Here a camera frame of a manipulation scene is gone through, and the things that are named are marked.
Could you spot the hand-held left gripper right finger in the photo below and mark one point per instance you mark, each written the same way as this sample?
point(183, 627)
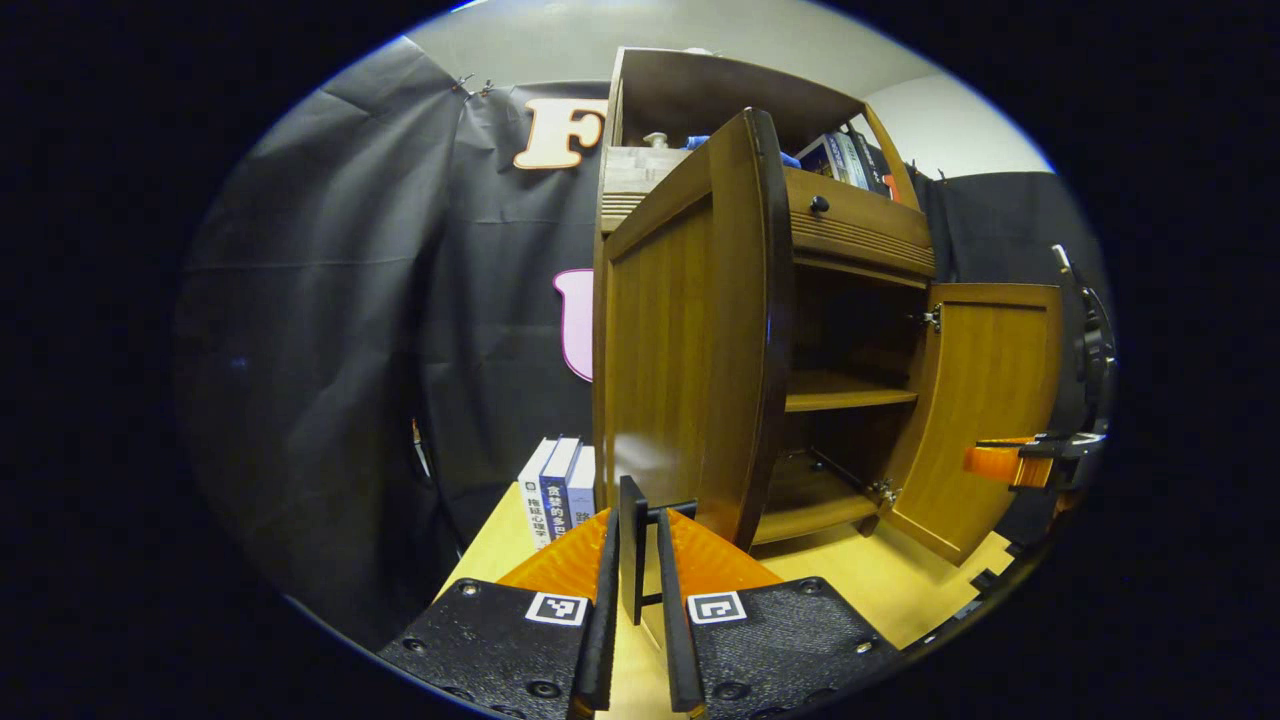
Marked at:
point(678, 640)

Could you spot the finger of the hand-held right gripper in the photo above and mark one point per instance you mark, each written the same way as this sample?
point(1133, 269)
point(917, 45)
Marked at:
point(1005, 465)

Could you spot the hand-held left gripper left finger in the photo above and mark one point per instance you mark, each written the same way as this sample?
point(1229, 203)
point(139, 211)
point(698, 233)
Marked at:
point(600, 640)

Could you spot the wooden shoe cabinet door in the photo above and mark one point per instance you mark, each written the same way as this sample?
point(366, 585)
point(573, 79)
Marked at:
point(690, 360)
point(985, 410)

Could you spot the wooden double-door shoe cabinet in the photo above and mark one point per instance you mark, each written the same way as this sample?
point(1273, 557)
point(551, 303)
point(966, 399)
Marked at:
point(850, 395)

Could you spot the white book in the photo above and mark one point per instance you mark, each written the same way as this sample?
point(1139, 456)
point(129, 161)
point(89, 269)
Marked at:
point(535, 495)
point(583, 490)

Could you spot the blue spine book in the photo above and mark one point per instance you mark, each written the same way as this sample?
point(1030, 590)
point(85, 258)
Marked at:
point(558, 490)

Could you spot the wooden drawer with black knob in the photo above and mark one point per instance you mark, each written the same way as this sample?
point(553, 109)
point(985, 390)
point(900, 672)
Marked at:
point(860, 225)

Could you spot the black book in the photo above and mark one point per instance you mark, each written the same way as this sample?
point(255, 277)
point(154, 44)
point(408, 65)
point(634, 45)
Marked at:
point(875, 165)

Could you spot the grey book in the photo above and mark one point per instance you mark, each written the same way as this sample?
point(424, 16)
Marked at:
point(850, 160)

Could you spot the dark blue book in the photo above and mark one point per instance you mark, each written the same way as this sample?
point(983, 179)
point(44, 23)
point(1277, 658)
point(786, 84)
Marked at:
point(818, 160)

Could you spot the blue folded towel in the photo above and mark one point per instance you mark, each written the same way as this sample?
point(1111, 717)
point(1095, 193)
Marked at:
point(790, 157)

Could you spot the black backdrop cloth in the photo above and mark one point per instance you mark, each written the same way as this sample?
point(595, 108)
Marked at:
point(330, 330)

